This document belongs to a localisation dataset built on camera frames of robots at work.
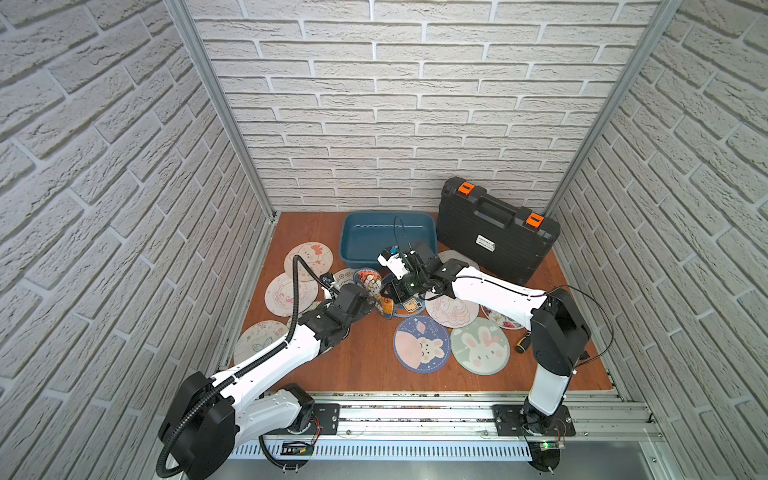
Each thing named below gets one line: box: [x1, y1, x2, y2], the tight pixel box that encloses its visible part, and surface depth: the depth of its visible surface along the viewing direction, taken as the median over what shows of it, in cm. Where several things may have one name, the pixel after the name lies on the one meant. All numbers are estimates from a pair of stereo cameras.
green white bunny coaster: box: [450, 317, 511, 376], surface depth 88 cm
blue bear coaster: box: [393, 295, 425, 317], surface depth 96 cm
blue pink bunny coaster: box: [393, 315, 451, 375], surface depth 89 cm
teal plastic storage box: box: [340, 212, 438, 269], surface depth 115 cm
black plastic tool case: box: [437, 176, 561, 284], surface depth 89 cm
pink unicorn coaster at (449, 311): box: [424, 291, 480, 329], surface depth 94 cm
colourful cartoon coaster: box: [355, 269, 384, 301], surface depth 85 cm
